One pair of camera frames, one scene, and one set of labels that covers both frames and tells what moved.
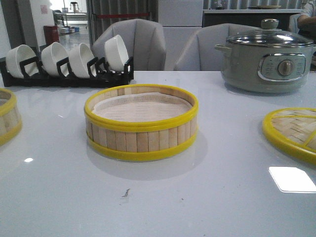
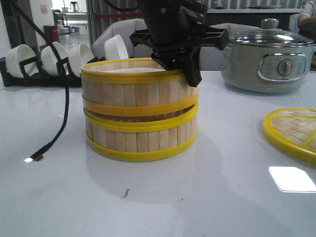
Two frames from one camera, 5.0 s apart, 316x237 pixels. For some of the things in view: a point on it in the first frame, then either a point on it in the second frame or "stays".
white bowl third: x=78 y=58 stays
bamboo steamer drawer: x=11 y=122 to x=135 y=86
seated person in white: x=306 y=20 stays
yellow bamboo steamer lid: x=294 y=129 stays
